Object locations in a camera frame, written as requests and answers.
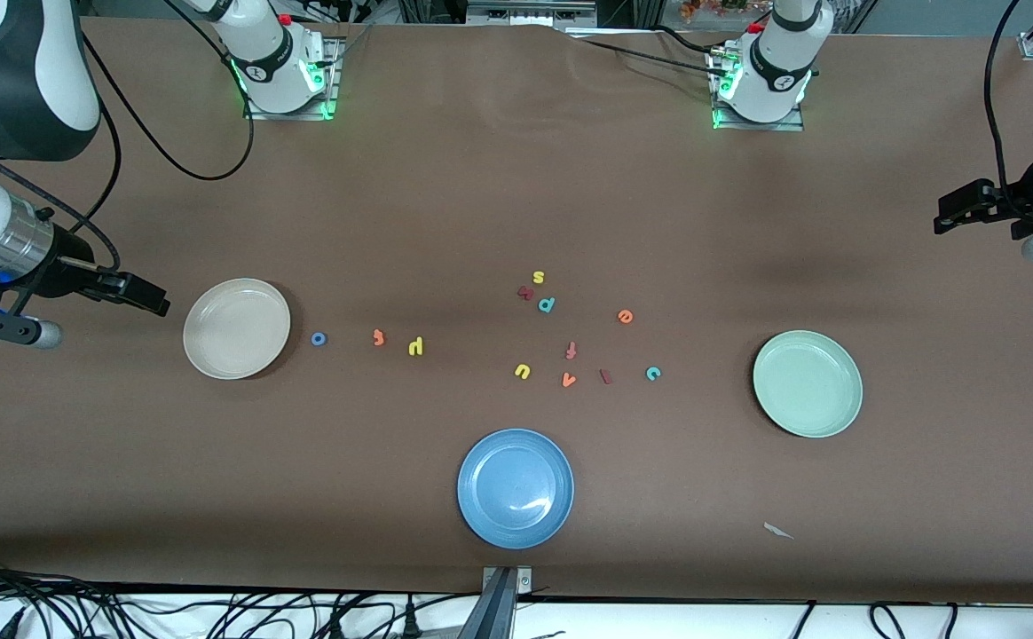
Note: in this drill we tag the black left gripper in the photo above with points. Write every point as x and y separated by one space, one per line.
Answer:
1019 201

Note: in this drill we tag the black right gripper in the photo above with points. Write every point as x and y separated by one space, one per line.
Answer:
67 268

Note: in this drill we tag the beige plate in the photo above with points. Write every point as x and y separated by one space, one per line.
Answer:
237 328

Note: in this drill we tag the light green plate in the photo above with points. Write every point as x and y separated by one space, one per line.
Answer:
808 383

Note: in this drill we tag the yellow foam letter h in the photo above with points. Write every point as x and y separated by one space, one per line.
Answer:
416 346

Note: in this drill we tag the orange decoration cluster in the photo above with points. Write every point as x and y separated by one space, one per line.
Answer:
703 9

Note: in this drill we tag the small white paper scrap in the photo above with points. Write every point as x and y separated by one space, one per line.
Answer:
776 530

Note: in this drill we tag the black power plug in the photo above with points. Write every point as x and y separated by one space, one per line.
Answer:
410 621
335 627

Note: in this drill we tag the brown paper table cover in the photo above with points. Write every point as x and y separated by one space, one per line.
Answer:
516 177

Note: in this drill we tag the teal foam letter p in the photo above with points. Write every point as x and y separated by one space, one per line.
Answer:
545 305

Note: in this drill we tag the blue plate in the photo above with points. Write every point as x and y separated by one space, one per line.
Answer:
515 488

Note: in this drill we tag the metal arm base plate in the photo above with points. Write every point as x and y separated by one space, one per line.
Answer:
747 127
332 89

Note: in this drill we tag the aluminium frame bar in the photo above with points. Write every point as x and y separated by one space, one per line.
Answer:
525 13

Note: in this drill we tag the dark camera post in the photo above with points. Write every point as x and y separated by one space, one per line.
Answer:
490 617

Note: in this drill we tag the small metal bracket plate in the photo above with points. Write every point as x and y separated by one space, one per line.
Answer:
525 581

